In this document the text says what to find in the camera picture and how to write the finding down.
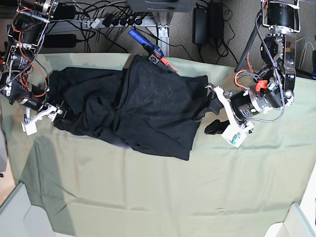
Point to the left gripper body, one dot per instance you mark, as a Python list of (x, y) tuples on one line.
[(245, 104)]

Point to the white bin lower right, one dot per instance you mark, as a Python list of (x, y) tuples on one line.
[(294, 225)]

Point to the blue orange bar clamp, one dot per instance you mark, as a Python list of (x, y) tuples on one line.
[(155, 54)]

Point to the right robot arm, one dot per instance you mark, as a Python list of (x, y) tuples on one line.
[(26, 36)]

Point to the black power adapter one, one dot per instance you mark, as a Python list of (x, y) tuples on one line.
[(199, 28)]

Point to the dark navy T-shirt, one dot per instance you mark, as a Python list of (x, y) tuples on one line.
[(144, 107)]

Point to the white power strip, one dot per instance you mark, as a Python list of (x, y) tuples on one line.
[(114, 21)]

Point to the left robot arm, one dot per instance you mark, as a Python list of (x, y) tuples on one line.
[(271, 88)]

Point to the light green table cloth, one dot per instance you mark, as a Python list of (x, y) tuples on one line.
[(90, 188)]

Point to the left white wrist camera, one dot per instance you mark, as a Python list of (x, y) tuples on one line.
[(235, 135)]

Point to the blue clamp at right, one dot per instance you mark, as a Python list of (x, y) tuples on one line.
[(314, 64)]

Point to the black power brick left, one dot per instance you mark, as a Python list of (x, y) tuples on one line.
[(60, 41)]

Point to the aluminium frame post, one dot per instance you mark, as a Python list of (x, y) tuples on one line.
[(162, 20)]

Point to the black camera mount top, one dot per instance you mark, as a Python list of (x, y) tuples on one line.
[(161, 5)]

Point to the white bin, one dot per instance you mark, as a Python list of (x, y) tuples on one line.
[(19, 218), (294, 225)]

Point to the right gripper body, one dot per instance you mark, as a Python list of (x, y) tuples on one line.
[(42, 108)]

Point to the white bin lower left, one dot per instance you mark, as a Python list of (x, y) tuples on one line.
[(19, 218)]

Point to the black power adapter two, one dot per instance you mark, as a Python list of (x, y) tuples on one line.
[(216, 20)]

